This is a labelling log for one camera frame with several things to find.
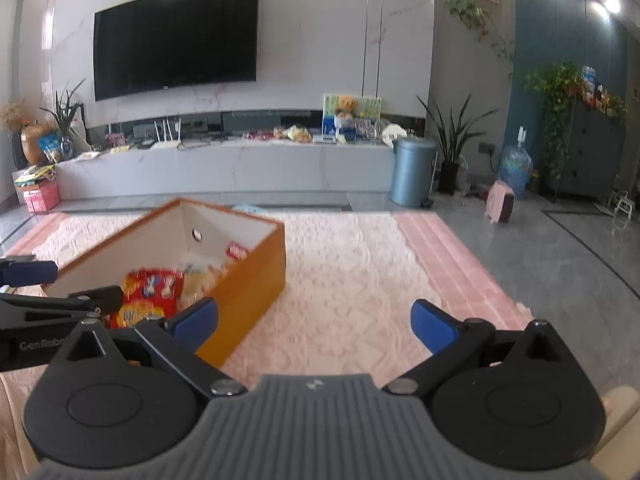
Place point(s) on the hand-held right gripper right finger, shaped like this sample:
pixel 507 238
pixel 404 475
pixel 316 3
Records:
pixel 432 327

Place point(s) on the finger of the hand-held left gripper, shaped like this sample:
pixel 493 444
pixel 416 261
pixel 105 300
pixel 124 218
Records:
pixel 60 304
pixel 30 272

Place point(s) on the dark wall socket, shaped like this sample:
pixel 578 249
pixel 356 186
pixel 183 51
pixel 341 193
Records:
pixel 486 148

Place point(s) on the hanging vine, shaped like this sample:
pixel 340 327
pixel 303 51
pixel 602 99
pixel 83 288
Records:
pixel 475 15

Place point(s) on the gold foil packet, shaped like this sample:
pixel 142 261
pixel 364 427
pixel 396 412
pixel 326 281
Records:
pixel 202 282

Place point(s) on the yellow snack bags on console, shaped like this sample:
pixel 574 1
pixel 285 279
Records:
pixel 295 134

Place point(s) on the white marble television console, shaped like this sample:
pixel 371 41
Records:
pixel 240 170

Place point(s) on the light blue cloth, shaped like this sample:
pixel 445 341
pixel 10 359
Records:
pixel 247 208

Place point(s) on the long-leaf plant in black pot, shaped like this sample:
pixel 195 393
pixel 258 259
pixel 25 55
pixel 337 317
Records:
pixel 450 170

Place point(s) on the white wifi router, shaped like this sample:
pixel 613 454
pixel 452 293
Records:
pixel 165 145

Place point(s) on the beige sofa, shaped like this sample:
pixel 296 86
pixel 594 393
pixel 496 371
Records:
pixel 620 410

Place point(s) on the pink checked tablecloth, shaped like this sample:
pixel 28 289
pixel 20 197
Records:
pixel 450 260

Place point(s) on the dark grey drawer cabinet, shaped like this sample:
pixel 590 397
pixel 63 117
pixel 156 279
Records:
pixel 590 155

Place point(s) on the dried flower bunch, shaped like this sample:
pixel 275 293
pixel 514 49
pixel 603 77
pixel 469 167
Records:
pixel 12 115

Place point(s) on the black television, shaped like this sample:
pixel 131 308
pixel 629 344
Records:
pixel 175 40

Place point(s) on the green plant in glass vase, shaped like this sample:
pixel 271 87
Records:
pixel 65 120

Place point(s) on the blue water jug with pump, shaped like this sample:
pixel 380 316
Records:
pixel 516 167

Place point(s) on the red snack bag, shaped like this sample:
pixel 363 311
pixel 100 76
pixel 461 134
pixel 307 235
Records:
pixel 147 295

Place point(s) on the pink space heater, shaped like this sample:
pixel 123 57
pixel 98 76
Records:
pixel 500 202

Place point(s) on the blue-grey metal trash can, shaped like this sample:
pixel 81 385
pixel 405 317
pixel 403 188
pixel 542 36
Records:
pixel 412 175

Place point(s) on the brown teddy bear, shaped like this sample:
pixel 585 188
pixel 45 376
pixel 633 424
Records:
pixel 347 107

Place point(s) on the orange cardboard box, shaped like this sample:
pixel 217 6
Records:
pixel 245 305

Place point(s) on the white round hand fan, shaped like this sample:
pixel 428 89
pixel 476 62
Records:
pixel 394 135

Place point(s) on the green picture board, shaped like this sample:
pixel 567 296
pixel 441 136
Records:
pixel 370 106

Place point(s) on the trailing pothos plant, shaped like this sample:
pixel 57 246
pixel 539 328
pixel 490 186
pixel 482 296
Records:
pixel 555 105

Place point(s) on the brown round vase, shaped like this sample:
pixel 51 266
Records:
pixel 37 145

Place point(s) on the pink storage box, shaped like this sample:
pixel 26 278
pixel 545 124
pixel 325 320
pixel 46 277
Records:
pixel 42 197

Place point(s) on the small white stool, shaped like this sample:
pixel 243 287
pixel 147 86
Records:
pixel 622 205

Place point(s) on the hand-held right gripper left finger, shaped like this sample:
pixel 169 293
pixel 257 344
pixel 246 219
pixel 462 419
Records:
pixel 194 324

